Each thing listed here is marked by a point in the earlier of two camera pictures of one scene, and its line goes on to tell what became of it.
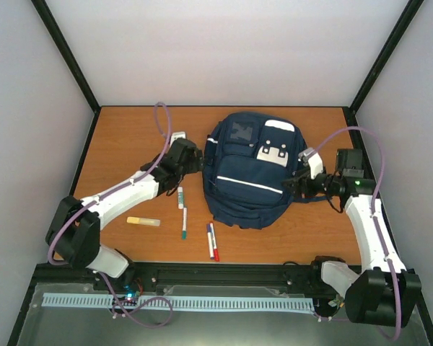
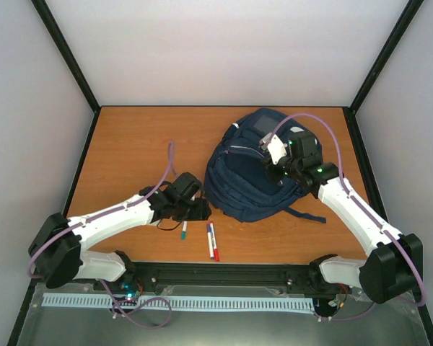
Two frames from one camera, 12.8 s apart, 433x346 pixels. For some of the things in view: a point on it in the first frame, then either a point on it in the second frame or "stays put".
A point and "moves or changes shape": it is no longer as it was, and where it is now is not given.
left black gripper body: (193, 166) → (187, 213)
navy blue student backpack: (247, 158) moves or changes shape
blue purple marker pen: (209, 236) stays put
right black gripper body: (310, 191) → (294, 166)
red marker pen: (215, 249) stays put
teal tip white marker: (185, 223) stays put
